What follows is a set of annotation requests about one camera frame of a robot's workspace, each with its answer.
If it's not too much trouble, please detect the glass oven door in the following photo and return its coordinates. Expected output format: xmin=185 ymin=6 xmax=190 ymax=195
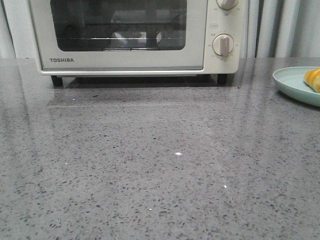
xmin=28 ymin=0 xmax=208 ymax=72

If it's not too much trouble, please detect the golden croissant bread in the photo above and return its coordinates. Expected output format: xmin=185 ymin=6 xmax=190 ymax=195
xmin=304 ymin=68 xmax=320 ymax=93

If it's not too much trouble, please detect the right black oven foot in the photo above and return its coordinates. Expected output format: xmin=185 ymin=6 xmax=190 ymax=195
xmin=216 ymin=74 xmax=228 ymax=85

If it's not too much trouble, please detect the black oven foot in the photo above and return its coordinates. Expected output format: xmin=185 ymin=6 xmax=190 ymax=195
xmin=51 ymin=75 xmax=64 ymax=88
xmin=216 ymin=74 xmax=228 ymax=85

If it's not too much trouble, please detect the lower cream oven knob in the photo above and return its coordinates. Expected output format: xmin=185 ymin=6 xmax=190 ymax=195
xmin=212 ymin=34 xmax=234 ymax=57

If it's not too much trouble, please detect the cream oven knob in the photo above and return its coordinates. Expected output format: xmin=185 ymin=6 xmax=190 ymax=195
xmin=216 ymin=0 xmax=238 ymax=11
xmin=212 ymin=34 xmax=234 ymax=57

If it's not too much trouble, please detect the left black oven foot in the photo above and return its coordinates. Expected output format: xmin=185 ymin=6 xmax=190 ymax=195
xmin=51 ymin=75 xmax=64 ymax=88

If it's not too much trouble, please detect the cream Toshiba toaster oven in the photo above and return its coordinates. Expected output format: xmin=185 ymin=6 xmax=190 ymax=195
xmin=27 ymin=0 xmax=247 ymax=79

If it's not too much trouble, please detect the upper cream oven knob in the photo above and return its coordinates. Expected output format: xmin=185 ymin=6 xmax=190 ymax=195
xmin=216 ymin=0 xmax=238 ymax=11

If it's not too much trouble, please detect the light green plate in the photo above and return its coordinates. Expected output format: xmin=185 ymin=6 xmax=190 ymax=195
xmin=272 ymin=66 xmax=320 ymax=107

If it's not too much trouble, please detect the grey white curtain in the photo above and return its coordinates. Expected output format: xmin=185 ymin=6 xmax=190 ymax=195
xmin=0 ymin=0 xmax=320 ymax=59

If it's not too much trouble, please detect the metal wire oven rack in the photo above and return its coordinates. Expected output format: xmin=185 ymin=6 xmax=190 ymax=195
xmin=56 ymin=22 xmax=186 ymax=52

